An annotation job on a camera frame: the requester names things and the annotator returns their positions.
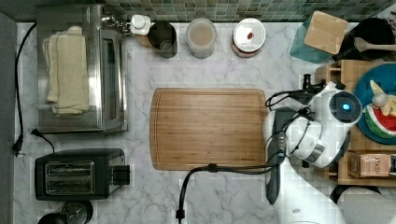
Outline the black utensil holder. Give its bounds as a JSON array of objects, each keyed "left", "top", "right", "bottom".
[{"left": 332, "top": 18, "right": 395, "bottom": 62}]

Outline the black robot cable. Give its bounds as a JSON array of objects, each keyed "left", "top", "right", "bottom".
[{"left": 175, "top": 162, "right": 281, "bottom": 224}]

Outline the wooden cutting board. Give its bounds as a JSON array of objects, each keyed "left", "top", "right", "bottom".
[{"left": 149, "top": 88, "right": 267, "bottom": 171}]

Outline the blue plate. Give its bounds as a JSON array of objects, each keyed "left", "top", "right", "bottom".
[{"left": 354, "top": 64, "right": 395, "bottom": 145}]

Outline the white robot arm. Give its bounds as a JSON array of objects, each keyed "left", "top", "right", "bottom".
[{"left": 262, "top": 81, "right": 362, "bottom": 224}]

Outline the black oven power cord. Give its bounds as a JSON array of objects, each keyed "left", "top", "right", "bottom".
[{"left": 11, "top": 21, "right": 37, "bottom": 158}]

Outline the stainless toaster oven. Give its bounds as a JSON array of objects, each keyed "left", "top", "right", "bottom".
[{"left": 36, "top": 4, "right": 128, "bottom": 133}]

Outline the Stash tea box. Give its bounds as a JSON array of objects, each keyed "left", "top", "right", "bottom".
[{"left": 347, "top": 152, "right": 395, "bottom": 178}]

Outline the black round pan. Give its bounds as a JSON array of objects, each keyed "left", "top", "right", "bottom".
[{"left": 330, "top": 185, "right": 380, "bottom": 203}]

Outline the wooden spoon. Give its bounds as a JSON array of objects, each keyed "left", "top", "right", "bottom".
[{"left": 354, "top": 37, "right": 396, "bottom": 51}]

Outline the white cap bottle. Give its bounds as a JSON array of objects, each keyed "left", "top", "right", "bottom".
[{"left": 130, "top": 14, "right": 151, "bottom": 48}]

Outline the plush watermelon slice toy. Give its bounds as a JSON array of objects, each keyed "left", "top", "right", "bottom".
[{"left": 363, "top": 105, "right": 396, "bottom": 139}]

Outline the black two-slot toaster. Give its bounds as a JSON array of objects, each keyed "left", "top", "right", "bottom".
[{"left": 35, "top": 148, "right": 131, "bottom": 201}]

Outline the dark metal cup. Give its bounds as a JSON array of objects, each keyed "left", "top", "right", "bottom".
[{"left": 148, "top": 21, "right": 177, "bottom": 59}]

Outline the wooden drawer cabinet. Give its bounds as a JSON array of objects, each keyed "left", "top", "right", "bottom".
[{"left": 314, "top": 60, "right": 396, "bottom": 187}]

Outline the black toaster power cord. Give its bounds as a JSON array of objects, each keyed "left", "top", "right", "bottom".
[{"left": 30, "top": 128, "right": 56, "bottom": 154}]

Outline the cream folded towel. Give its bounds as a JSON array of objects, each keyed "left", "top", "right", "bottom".
[{"left": 42, "top": 26, "right": 90, "bottom": 117}]

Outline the teal canister wooden lid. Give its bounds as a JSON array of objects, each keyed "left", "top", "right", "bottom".
[{"left": 290, "top": 10, "right": 347, "bottom": 63}]

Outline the clear plastic container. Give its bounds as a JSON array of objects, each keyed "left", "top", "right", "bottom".
[{"left": 186, "top": 18, "right": 217, "bottom": 59}]

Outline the white lid red jar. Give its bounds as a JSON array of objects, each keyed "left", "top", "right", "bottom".
[{"left": 232, "top": 18, "right": 266, "bottom": 58}]

